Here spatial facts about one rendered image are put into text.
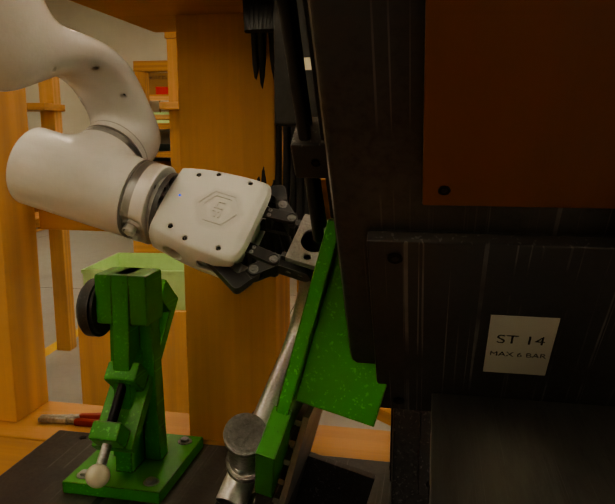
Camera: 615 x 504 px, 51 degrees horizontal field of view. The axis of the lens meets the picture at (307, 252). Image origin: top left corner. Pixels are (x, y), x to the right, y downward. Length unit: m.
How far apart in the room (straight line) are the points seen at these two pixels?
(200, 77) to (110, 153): 0.28
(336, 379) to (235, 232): 0.18
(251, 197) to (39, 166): 0.21
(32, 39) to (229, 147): 0.37
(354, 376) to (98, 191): 0.31
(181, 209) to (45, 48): 0.18
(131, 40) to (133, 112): 10.74
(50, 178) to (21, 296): 0.48
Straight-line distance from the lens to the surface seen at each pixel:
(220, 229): 0.62
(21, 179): 0.71
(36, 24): 0.62
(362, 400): 0.55
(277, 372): 0.69
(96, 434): 0.83
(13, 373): 1.14
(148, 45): 11.35
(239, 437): 0.57
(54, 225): 1.14
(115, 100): 0.73
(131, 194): 0.65
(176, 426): 1.08
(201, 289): 0.95
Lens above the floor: 1.33
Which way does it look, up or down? 10 degrees down
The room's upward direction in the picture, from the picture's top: straight up
